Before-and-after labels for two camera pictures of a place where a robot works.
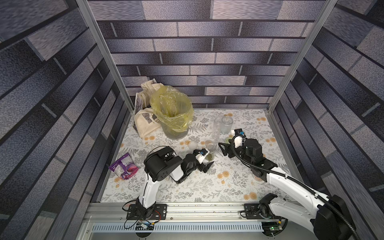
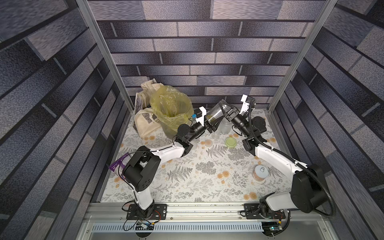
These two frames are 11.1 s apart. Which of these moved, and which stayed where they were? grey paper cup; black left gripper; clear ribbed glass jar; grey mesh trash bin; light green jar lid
Moved: grey paper cup; black left gripper
Stayed: clear ribbed glass jar; grey mesh trash bin; light green jar lid
